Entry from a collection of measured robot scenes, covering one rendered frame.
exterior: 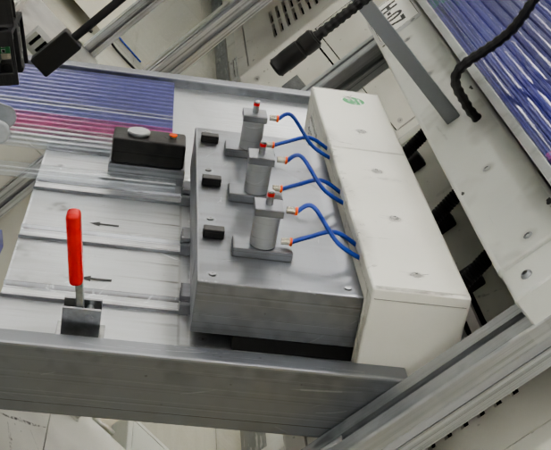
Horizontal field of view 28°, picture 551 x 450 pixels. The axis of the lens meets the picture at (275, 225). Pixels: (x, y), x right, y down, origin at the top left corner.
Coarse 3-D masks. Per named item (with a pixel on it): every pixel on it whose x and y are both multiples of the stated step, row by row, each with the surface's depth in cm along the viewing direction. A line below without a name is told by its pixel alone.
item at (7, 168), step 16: (0, 160) 112; (16, 176) 112; (32, 176) 112; (48, 176) 112; (64, 176) 112; (80, 176) 112; (96, 176) 113; (112, 176) 113; (128, 176) 114; (144, 176) 114
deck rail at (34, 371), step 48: (0, 336) 85; (48, 336) 86; (0, 384) 86; (48, 384) 86; (96, 384) 86; (144, 384) 87; (192, 384) 87; (240, 384) 87; (288, 384) 87; (336, 384) 88; (384, 384) 88; (288, 432) 89
